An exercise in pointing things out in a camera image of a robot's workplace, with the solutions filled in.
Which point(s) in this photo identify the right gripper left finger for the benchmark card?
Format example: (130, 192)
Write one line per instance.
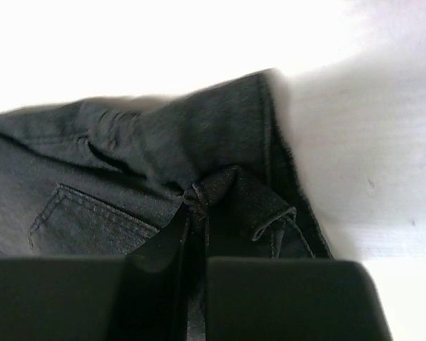
(136, 297)

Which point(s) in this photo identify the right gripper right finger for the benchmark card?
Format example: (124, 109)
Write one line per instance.
(272, 288)

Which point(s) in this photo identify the black trousers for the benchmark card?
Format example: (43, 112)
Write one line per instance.
(104, 177)

